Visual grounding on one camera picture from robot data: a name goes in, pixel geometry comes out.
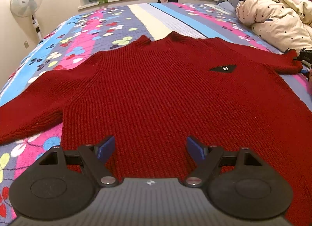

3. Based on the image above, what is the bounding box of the white standing fan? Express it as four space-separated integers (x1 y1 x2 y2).
10 0 43 42

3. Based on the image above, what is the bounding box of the colourful floral bed sheet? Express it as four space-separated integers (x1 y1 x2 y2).
1 1 311 225

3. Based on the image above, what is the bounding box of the cream star pattern duvet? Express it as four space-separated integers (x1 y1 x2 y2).
236 0 311 53

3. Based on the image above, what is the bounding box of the red knitted sweater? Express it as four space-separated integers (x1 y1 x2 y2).
1 32 311 225

